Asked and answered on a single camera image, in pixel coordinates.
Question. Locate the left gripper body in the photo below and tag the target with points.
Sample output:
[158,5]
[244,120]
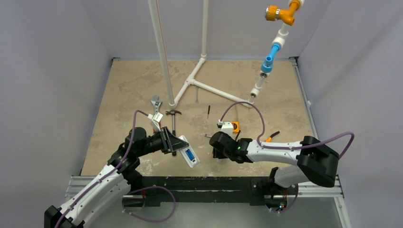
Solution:
[155,142]

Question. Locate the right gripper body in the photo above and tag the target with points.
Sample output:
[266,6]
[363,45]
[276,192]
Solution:
[218,146]

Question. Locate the blue battery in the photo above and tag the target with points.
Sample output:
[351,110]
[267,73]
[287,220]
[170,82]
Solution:
[190,155]
[187,153]

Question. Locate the white remote control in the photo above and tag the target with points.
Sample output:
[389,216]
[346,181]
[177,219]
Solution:
[190,163]

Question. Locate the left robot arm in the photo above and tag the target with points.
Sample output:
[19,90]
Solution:
[117,178]

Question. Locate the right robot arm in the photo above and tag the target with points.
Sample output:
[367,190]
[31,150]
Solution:
[306,160]

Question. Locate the orange tape measure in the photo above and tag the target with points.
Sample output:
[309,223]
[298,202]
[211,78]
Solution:
[236,127]

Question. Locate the red adjustable wrench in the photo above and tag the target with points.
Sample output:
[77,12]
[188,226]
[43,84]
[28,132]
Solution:
[156,103]

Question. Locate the small silver spanner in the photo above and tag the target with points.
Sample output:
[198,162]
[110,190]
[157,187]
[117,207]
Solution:
[196,95]

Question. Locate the blue pipe fitting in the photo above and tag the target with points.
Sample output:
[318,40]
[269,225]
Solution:
[268,63]

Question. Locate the orange pipe valve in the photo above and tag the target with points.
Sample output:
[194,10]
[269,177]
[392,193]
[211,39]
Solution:
[274,12]

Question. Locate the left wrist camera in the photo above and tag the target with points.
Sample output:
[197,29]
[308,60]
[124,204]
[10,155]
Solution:
[155,121]

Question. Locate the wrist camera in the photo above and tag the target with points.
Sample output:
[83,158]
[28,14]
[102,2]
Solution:
[226,127]
[155,121]

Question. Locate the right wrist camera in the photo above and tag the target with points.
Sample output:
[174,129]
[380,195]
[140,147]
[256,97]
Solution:
[226,127]

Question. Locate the black handled hammer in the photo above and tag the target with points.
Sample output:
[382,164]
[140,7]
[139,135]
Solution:
[173,114]

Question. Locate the orange handled pliers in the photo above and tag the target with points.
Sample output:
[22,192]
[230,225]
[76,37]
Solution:
[272,136]

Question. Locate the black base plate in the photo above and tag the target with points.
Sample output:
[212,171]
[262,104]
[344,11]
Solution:
[255,191]

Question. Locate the aluminium rail frame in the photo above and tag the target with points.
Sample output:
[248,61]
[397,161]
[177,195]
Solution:
[305,161]

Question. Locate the white pvc pipe frame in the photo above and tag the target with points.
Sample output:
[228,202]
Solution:
[280,38]

